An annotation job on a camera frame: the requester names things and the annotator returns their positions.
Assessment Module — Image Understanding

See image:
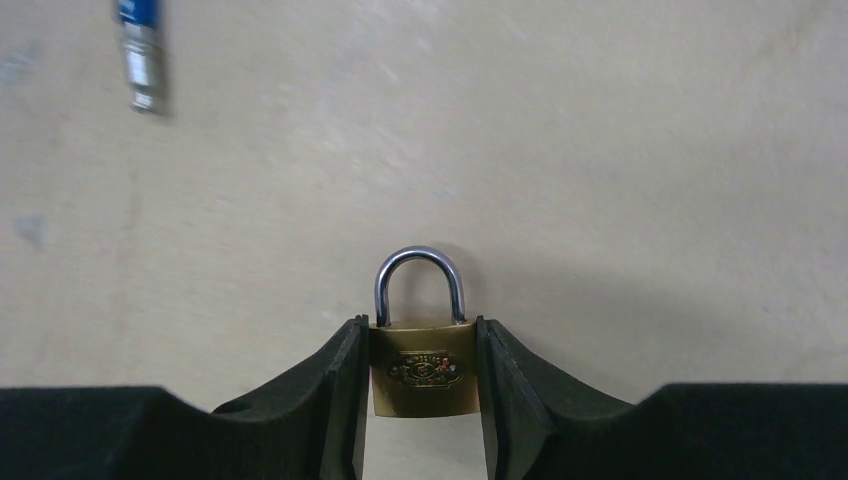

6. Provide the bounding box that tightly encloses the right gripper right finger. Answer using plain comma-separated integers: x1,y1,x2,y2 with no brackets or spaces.
477,319,847,479

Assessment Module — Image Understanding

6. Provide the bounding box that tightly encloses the blue cable lock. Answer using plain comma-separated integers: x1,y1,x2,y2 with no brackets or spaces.
115,0,166,114

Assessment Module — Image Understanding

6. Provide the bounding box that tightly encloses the brass padlock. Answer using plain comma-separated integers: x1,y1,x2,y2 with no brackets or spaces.
369,246,480,418

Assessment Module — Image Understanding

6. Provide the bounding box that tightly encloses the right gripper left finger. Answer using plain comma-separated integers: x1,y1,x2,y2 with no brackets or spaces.
1,316,369,479

